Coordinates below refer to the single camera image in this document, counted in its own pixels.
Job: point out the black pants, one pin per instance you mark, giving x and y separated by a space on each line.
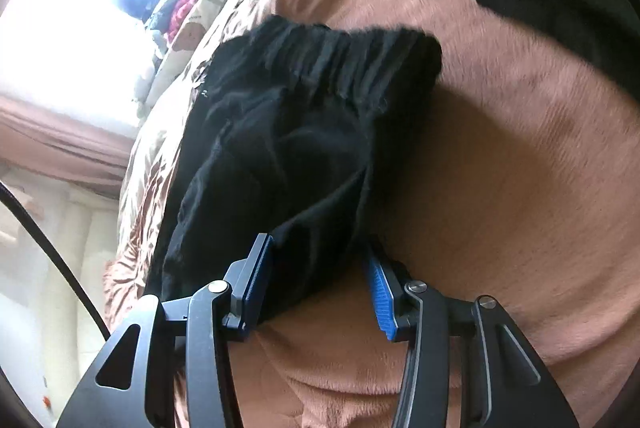
280 148

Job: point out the brown fleece blanket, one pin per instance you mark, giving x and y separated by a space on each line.
500 168

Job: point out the pile of plush toys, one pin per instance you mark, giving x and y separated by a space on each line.
185 3

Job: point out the pink curtain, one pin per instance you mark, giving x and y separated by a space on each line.
60 133

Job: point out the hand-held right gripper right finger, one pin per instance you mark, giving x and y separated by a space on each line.
380 294

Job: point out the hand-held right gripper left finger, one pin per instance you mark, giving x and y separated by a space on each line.
255 284

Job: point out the cream padded headboard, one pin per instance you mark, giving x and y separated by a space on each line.
60 308

